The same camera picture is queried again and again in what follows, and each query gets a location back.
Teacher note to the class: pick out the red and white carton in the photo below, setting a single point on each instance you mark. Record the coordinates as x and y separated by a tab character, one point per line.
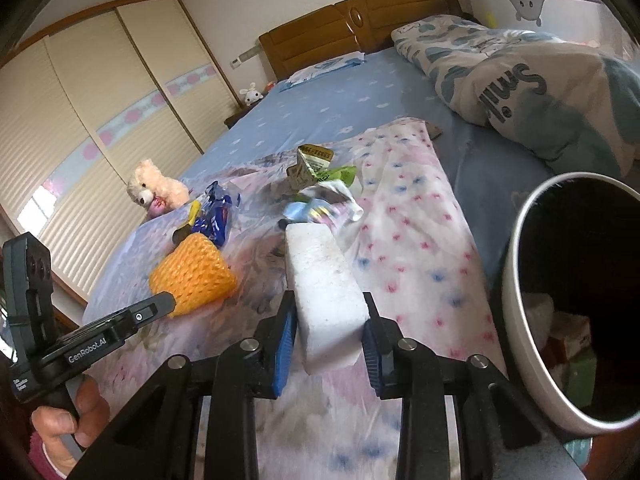
572	335

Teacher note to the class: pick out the white trash bin black bag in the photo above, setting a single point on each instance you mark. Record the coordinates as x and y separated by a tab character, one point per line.
525	360

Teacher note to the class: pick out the grey white bed guard rail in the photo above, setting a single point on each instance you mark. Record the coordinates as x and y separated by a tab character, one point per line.
565	12

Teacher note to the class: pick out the grey wall panel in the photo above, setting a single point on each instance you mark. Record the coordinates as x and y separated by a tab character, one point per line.
249	52

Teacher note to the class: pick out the white tissue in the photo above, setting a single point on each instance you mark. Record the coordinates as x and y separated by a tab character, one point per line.
540	315

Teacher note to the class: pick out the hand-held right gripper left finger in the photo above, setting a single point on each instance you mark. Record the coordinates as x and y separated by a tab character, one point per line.
282	350

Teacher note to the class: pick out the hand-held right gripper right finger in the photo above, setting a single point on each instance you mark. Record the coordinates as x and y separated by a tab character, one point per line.
375	355

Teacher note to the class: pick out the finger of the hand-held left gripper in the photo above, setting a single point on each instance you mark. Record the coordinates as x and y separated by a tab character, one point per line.
145	310

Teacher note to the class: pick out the brown wooden headboard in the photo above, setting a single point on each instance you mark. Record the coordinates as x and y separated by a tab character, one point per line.
320	30

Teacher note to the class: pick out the pink floral blanket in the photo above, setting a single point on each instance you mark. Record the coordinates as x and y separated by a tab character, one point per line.
410	260

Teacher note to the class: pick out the cream sliding door wardrobe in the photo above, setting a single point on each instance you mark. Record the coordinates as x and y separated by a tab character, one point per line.
100	110

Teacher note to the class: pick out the dark wooden nightstand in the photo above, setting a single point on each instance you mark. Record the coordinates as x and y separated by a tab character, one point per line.
234	119

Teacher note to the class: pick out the beige teddy bear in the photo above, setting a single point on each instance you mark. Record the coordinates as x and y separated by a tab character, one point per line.
150	182

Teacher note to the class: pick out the olive drink carton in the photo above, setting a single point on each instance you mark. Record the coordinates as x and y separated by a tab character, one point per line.
310	167

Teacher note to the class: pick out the white bunny plush toy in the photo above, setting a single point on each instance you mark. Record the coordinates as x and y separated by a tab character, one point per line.
250	94

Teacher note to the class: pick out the yellow foam fruit net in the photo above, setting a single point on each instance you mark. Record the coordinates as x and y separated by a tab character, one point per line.
192	275

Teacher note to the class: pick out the blue white pillow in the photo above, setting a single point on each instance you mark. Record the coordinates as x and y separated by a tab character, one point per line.
325	67

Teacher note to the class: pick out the blue snack wrapper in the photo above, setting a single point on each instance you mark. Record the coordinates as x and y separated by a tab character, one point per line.
215	215

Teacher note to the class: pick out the small yellow object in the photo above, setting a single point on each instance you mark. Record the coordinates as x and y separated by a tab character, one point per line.
488	16

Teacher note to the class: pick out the silver wrapper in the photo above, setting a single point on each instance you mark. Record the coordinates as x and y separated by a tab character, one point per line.
320	205

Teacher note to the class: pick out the bed with blue sheet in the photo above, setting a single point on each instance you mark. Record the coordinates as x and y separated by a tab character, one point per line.
325	115

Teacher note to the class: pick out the green cartoon snack wrapper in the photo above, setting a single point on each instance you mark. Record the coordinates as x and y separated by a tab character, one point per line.
582	375

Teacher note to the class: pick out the yellow snack wrapper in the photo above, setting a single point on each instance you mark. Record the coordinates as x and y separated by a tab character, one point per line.
192	212

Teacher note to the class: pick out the plain green wrapper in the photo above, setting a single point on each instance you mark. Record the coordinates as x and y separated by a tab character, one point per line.
342	175

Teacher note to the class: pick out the blue white printed quilt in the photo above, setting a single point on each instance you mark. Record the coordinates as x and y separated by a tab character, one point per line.
525	85

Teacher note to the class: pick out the white foam block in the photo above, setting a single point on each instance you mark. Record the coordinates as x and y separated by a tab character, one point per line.
325	300

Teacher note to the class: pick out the person's left hand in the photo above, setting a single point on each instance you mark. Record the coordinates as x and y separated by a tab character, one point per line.
47	425

